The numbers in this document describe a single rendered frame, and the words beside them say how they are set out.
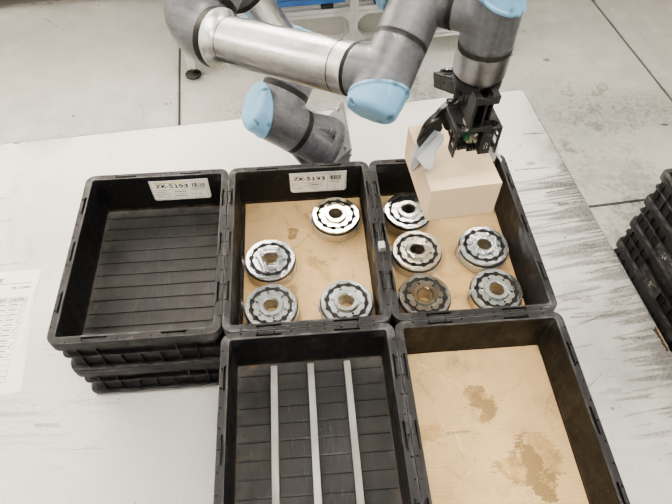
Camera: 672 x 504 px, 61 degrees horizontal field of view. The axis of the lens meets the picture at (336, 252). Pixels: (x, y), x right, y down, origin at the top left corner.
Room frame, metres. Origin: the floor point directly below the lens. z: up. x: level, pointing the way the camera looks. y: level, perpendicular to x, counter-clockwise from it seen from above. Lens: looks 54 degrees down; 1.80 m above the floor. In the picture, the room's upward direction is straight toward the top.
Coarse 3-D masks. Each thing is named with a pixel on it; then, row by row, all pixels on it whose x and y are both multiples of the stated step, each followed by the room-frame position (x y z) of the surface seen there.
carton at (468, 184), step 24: (408, 144) 0.77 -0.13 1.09; (408, 168) 0.75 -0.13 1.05; (432, 168) 0.67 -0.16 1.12; (456, 168) 0.67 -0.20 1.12; (480, 168) 0.67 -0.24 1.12; (432, 192) 0.62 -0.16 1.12; (456, 192) 0.63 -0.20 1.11; (480, 192) 0.64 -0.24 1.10; (432, 216) 0.62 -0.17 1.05; (456, 216) 0.63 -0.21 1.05
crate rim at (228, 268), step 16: (368, 176) 0.84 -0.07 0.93; (368, 192) 0.81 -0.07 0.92; (368, 208) 0.75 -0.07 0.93; (224, 272) 0.59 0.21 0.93; (384, 272) 0.59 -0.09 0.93; (224, 288) 0.56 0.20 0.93; (384, 288) 0.56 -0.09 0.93; (224, 304) 0.52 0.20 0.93; (384, 304) 0.52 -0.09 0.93; (224, 320) 0.49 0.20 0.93; (304, 320) 0.49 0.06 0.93; (320, 320) 0.49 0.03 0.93; (336, 320) 0.49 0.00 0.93; (352, 320) 0.49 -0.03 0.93; (368, 320) 0.49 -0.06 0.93; (384, 320) 0.49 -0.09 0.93
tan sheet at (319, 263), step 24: (264, 216) 0.81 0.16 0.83; (288, 216) 0.81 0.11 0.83; (360, 216) 0.81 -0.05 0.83; (264, 240) 0.75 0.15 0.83; (288, 240) 0.75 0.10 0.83; (312, 240) 0.75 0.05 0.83; (360, 240) 0.75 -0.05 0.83; (312, 264) 0.68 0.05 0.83; (336, 264) 0.68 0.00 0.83; (360, 264) 0.68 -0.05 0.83; (288, 288) 0.62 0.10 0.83; (312, 288) 0.62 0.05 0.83; (312, 312) 0.57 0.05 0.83
